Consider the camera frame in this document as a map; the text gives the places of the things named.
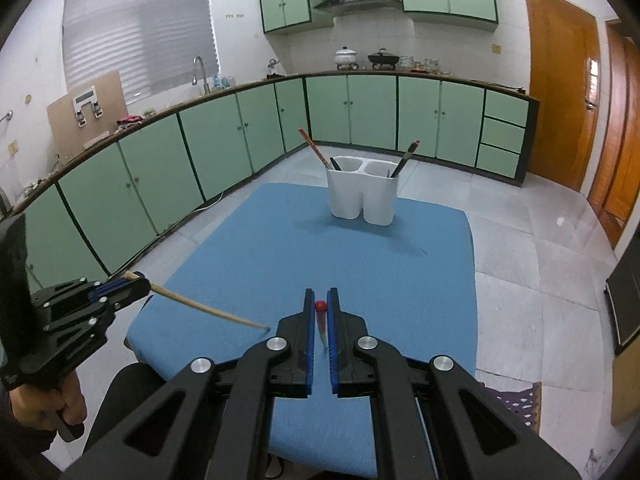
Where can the white device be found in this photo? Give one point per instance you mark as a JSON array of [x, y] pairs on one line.
[[86, 97]]

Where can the black glass-door cabinet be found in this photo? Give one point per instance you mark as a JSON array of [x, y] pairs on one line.
[[627, 305]]

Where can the clear plastic bottle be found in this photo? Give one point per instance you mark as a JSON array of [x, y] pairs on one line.
[[222, 82]]

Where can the steel kettle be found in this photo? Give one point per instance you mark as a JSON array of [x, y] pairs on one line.
[[273, 67]]

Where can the black chopstick brown top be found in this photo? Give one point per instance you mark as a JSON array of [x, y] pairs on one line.
[[406, 157]]

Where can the person's left hand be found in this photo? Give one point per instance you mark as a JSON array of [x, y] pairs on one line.
[[40, 405]]

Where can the red patterned chopstick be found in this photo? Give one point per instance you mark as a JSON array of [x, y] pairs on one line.
[[321, 322], [314, 150]]

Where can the brown wooden door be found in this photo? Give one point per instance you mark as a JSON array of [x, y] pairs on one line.
[[560, 90], [622, 135]]

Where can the purple dotted cushion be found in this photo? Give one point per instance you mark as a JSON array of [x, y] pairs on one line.
[[520, 402]]

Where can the light wooden chopstick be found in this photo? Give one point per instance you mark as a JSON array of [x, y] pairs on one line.
[[200, 307]]

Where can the clear glass jar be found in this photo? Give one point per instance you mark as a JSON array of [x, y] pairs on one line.
[[405, 61]]

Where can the white two-compartment utensil holder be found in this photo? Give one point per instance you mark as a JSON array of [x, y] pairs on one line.
[[350, 195]]

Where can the green base kitchen cabinets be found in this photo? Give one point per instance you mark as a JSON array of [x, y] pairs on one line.
[[150, 170]]

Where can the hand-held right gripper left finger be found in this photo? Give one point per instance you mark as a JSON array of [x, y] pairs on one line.
[[310, 340]]

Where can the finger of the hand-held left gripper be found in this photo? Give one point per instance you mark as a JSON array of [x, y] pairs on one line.
[[125, 296], [112, 285]]

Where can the red cloth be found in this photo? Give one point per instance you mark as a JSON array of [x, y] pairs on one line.
[[129, 120]]

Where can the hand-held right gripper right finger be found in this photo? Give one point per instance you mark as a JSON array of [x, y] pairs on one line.
[[334, 355]]

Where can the black wok with lid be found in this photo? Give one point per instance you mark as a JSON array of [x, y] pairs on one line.
[[382, 58]]

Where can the grey window blinds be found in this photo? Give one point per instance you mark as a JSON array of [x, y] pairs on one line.
[[140, 30]]

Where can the person's left forearm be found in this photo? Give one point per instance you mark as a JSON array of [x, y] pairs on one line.
[[20, 447]]

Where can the tan wooden board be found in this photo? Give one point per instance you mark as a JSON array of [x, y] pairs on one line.
[[627, 395]]

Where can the white cooking pot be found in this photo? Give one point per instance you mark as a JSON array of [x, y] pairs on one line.
[[346, 57]]

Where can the brown board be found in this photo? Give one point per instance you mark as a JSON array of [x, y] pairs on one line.
[[62, 120]]

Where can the blue mat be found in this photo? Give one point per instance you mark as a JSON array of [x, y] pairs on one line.
[[400, 270]]

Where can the steel kitchen faucet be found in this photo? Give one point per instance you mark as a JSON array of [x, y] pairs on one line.
[[204, 77]]

